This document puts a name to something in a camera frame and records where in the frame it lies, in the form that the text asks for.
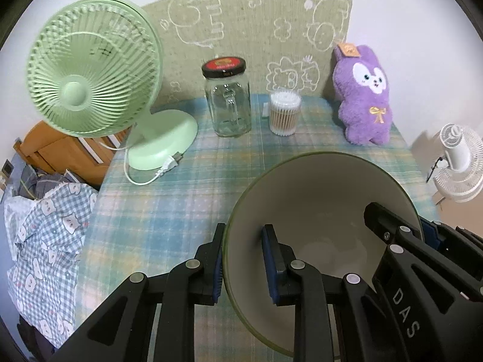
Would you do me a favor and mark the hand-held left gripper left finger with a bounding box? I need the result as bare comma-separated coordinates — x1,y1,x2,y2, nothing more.
49,223,227,362

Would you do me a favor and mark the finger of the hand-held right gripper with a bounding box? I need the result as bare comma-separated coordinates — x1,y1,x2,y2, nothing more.
364,202,423,251
421,219,483,268

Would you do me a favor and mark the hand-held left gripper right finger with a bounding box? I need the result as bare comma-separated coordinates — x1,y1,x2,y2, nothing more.
262,224,397,362

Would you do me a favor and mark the large floral bowl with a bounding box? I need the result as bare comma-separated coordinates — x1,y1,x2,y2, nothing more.
222,152,425,357

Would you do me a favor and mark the plaid tablecloth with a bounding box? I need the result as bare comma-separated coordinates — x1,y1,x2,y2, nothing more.
73,96,440,348

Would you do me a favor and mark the white standing fan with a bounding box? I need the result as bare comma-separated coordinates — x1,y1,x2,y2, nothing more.
426,122,483,206

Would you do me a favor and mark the purple plush toy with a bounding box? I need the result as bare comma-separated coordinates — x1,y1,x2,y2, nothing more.
332,43,395,146

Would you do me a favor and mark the cotton swab container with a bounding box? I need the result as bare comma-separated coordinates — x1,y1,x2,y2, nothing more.
269,91,302,136

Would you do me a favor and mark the glass jar with black lid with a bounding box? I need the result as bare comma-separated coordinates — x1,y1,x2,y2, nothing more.
201,56,253,138

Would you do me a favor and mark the blue checked bedding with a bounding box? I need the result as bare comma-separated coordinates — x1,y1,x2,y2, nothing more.
4,183,99,349

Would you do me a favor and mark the grey cloth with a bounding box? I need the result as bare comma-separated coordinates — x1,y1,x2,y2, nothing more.
19,162,82,200

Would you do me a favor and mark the brown wooden furniture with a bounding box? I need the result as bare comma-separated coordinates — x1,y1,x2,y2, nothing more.
19,121,131,191

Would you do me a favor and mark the green desk fan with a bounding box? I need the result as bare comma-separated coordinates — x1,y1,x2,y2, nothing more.
26,0,199,171

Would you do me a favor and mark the white fan power cable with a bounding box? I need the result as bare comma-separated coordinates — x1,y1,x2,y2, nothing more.
124,151,185,186

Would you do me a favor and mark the green wall mat with drawings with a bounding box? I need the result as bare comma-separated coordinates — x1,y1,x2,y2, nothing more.
141,0,353,106

